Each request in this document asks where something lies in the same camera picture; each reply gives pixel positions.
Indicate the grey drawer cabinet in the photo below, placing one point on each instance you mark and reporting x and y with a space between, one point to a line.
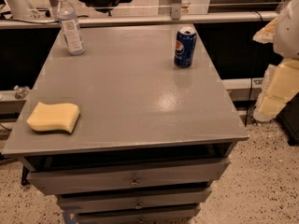
135 106

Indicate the top grey drawer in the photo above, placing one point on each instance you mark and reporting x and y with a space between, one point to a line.
128 176

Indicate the blue pepsi can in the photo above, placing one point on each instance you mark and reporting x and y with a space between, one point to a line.
185 46

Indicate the grey metal rail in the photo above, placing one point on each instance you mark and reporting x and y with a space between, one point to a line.
145 20

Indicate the crumpled foil object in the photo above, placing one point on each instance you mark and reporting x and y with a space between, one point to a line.
21 92

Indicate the middle grey drawer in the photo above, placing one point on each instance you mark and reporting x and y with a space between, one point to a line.
134 200

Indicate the grey vertical metal post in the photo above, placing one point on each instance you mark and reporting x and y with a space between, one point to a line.
176 9

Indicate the clear plastic water bottle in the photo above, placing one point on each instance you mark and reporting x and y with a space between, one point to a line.
68 20

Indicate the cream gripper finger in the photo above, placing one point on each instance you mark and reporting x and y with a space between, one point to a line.
280 85
266 34

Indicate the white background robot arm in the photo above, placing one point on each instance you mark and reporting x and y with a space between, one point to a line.
20 9

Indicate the grey drawer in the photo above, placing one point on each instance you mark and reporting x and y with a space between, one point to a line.
128 176
139 216
134 200

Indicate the bottom grey drawer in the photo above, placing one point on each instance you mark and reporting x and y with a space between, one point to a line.
139 216

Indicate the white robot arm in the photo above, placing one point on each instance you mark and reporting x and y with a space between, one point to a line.
286 35

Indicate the yellow sponge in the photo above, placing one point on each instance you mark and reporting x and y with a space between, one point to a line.
62 117

